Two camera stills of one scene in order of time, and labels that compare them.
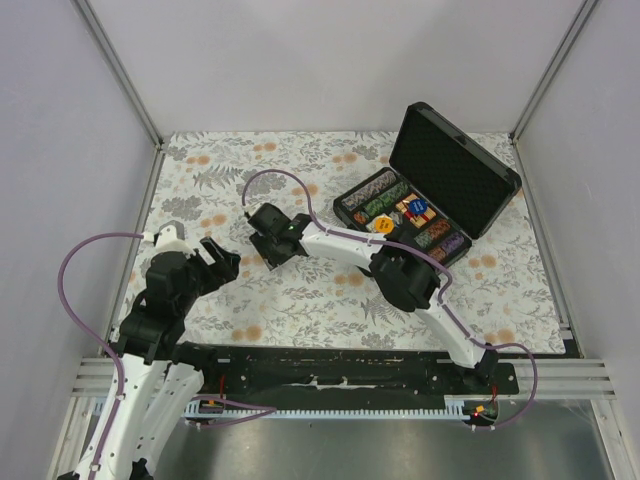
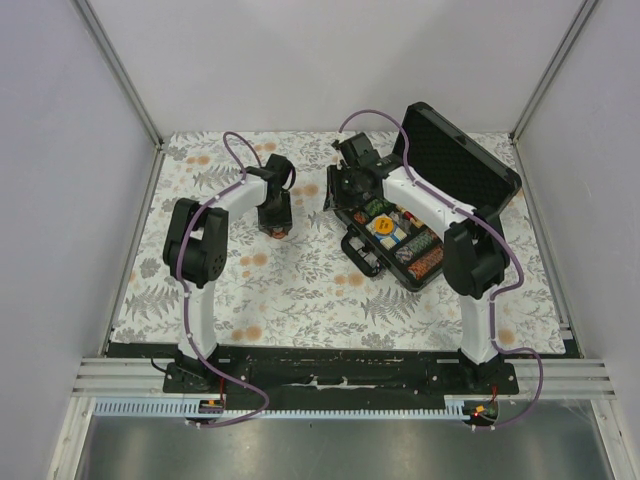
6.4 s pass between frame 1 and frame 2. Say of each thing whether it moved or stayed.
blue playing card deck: moved
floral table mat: stayed
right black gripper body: moved
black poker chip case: stayed
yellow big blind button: stayed
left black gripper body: moved
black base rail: stayed
